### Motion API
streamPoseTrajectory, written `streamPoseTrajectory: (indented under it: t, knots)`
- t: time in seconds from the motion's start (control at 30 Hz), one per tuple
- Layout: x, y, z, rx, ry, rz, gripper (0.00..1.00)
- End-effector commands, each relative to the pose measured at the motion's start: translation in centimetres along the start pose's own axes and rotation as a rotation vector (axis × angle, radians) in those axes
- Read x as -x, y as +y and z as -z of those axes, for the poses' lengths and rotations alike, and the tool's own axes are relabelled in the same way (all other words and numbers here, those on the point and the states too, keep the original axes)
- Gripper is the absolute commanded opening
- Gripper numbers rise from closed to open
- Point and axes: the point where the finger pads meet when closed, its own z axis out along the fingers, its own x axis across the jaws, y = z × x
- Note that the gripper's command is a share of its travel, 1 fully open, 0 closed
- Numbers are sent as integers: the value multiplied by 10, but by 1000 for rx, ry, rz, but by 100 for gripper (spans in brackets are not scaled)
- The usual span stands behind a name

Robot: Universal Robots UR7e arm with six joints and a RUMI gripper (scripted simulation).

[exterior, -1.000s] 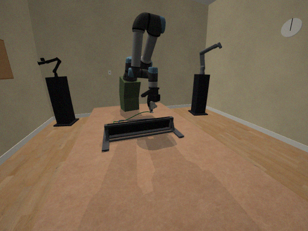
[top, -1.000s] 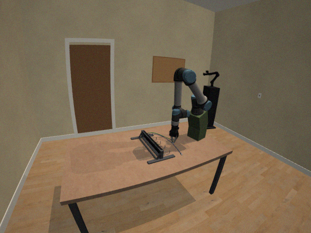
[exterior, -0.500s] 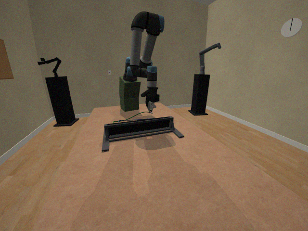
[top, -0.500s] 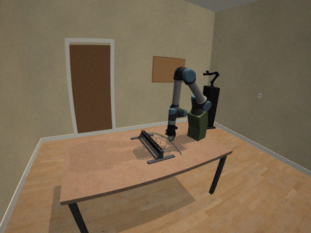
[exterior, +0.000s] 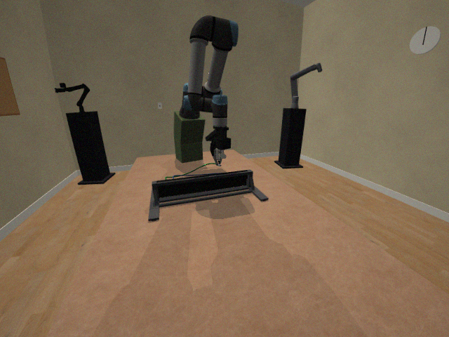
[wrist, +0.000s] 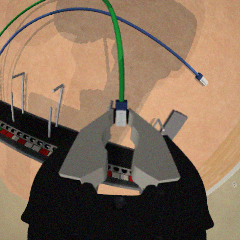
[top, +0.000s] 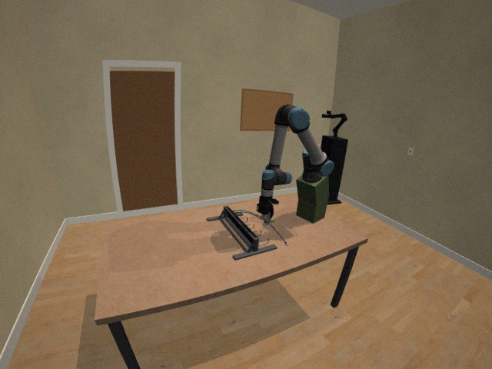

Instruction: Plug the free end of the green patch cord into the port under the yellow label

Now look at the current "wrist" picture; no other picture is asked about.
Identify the blue and white network cable plug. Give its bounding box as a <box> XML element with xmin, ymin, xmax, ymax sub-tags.
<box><xmin>195</xmin><ymin>72</ymin><xmax>209</xmax><ymax>87</ymax></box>

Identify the green patch cord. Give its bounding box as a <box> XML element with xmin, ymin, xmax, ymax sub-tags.
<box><xmin>0</xmin><ymin>0</ymin><xmax>125</xmax><ymax>102</ymax></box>

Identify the black network port rack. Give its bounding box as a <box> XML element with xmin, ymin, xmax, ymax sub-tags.
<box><xmin>0</xmin><ymin>72</ymin><xmax>188</xmax><ymax>191</ymax></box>

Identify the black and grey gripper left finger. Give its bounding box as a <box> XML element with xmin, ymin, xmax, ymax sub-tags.
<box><xmin>21</xmin><ymin>108</ymin><xmax>116</xmax><ymax>224</ymax></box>

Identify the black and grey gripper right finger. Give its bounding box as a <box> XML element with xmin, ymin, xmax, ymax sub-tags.
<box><xmin>126</xmin><ymin>108</ymin><xmax>214</xmax><ymax>230</ymax></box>

